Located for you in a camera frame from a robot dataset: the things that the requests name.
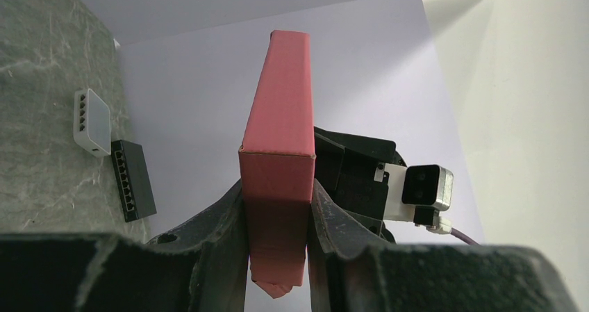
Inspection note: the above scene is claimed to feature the clear plastic case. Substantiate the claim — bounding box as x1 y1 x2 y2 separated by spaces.
73 88 111 158

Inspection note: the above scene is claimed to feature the black ridged tray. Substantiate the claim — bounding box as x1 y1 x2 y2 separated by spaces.
110 140 157 222

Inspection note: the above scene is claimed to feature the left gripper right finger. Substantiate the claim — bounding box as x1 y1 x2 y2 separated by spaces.
308 183 576 311

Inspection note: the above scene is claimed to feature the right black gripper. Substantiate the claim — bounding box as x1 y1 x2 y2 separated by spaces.
314 126 407 243

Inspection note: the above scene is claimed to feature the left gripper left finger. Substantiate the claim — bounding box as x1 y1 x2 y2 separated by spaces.
1 183 249 311

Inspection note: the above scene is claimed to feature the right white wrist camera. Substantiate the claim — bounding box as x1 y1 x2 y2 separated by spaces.
374 163 454 229

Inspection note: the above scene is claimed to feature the red paper box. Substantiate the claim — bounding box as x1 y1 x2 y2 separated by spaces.
238 30 316 299

